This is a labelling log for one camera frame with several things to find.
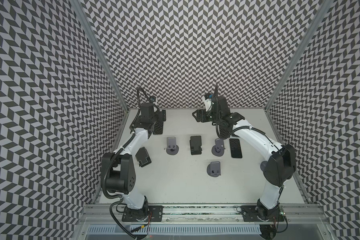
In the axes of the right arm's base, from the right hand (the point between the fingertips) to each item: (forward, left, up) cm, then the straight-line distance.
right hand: (197, 116), depth 84 cm
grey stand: (-10, +16, -18) cm, 26 cm away
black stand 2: (-17, +32, -15) cm, 39 cm away
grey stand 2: (-11, -12, -19) cm, 26 cm away
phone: (+8, +27, -20) cm, 34 cm away
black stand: (-8, +1, -16) cm, 18 cm away
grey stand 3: (-24, -8, -18) cm, 31 cm away
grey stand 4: (-32, -25, +4) cm, 40 cm away
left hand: (+7, +23, -1) cm, 24 cm away
